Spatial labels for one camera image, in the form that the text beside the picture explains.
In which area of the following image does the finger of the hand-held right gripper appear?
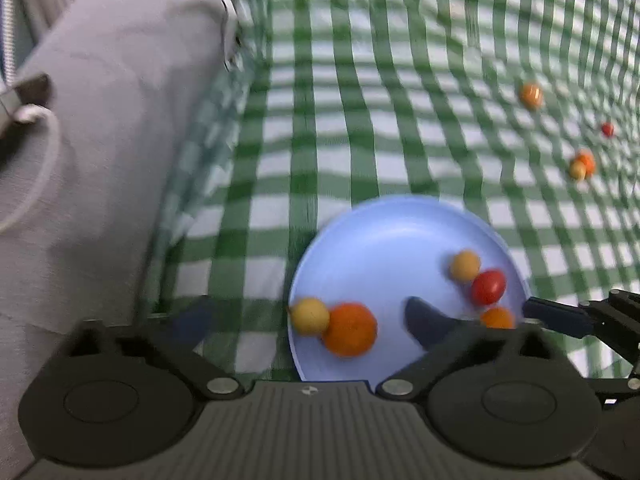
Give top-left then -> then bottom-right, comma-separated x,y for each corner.
522,290 -> 640,376

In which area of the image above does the white striped pole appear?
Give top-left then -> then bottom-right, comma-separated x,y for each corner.
0,0 -> 17,87

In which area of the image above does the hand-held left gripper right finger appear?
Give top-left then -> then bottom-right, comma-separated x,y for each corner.
376,296 -> 577,399

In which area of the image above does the mandarin with white sticker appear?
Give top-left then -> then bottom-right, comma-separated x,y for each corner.
480,306 -> 516,330
518,82 -> 544,110

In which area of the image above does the green checked tablecloth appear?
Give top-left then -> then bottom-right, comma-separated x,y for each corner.
145,0 -> 640,381

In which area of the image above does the blue plastic plate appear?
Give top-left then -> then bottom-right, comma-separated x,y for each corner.
287,196 -> 533,383

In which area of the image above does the white charging cable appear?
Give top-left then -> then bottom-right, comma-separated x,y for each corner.
0,105 -> 64,234

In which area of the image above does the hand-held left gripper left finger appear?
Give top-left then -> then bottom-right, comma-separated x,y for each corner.
70,296 -> 246,402

